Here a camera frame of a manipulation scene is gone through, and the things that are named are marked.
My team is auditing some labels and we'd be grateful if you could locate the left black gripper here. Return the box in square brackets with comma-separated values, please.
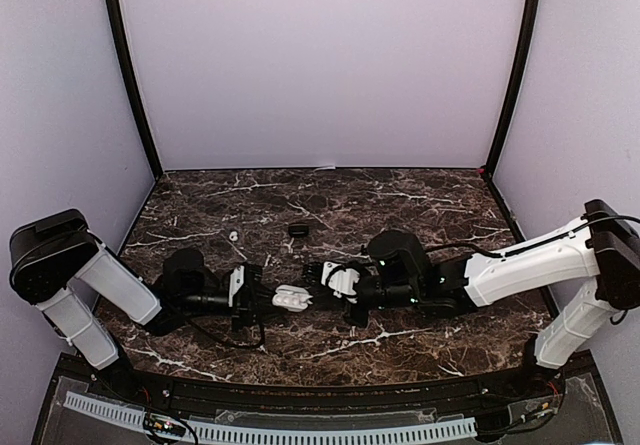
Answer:
[179, 283, 287, 333]

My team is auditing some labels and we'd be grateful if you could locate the white earbud charging case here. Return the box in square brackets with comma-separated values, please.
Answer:
[272, 285, 313, 313]

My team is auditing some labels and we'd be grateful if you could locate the black charging case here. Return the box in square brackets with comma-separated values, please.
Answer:
[287, 222, 310, 238]

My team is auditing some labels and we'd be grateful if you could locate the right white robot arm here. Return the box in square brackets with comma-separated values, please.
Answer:
[344, 199, 639, 399]

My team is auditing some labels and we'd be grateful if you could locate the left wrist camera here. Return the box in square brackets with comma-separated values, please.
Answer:
[228, 263, 263, 308]

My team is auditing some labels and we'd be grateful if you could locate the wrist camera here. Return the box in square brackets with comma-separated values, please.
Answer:
[228, 263, 263, 308]
[302, 261, 371, 303]

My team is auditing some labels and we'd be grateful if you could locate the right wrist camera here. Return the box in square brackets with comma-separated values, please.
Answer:
[302, 261, 371, 303]

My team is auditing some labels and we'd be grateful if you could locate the black front rail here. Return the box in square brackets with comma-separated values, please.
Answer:
[133, 369, 525, 413]

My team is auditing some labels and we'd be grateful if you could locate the white slotted cable duct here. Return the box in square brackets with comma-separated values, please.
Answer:
[62, 392, 477, 444]

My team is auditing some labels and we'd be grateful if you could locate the left black frame post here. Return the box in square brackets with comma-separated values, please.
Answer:
[105, 0, 164, 181]

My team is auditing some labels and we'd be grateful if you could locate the black frame post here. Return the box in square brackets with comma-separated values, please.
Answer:
[483, 0, 539, 181]
[105, 0, 164, 181]

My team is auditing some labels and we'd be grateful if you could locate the right black frame post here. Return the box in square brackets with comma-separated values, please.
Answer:
[483, 0, 539, 181]

